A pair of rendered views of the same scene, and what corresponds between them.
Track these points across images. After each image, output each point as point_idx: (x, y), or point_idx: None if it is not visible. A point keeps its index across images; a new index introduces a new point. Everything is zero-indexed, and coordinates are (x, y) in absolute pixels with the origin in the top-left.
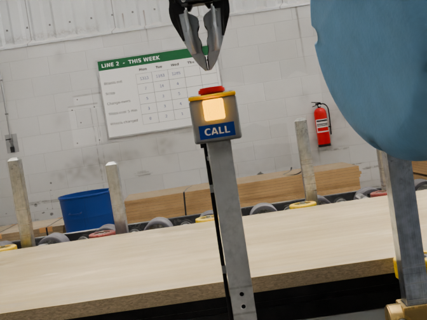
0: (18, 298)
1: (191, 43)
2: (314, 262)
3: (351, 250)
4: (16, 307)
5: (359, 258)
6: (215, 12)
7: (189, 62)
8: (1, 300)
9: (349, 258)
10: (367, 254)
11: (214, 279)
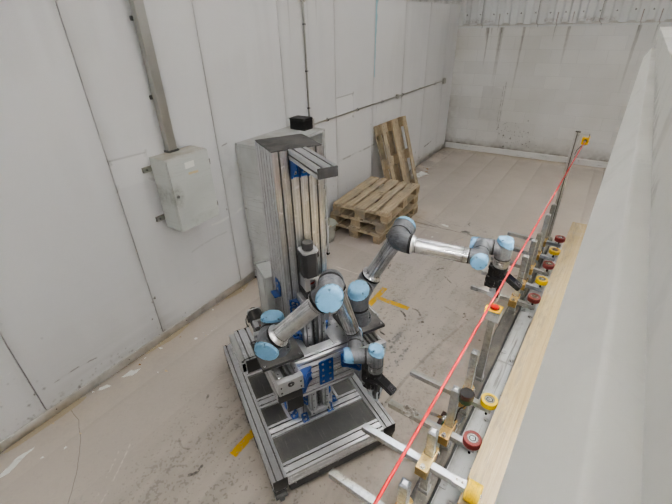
0: (550, 327)
1: (489, 291)
2: (516, 385)
3: (524, 401)
4: (535, 324)
5: (508, 394)
6: (495, 290)
7: None
8: (552, 324)
9: (512, 393)
10: (512, 399)
11: (521, 361)
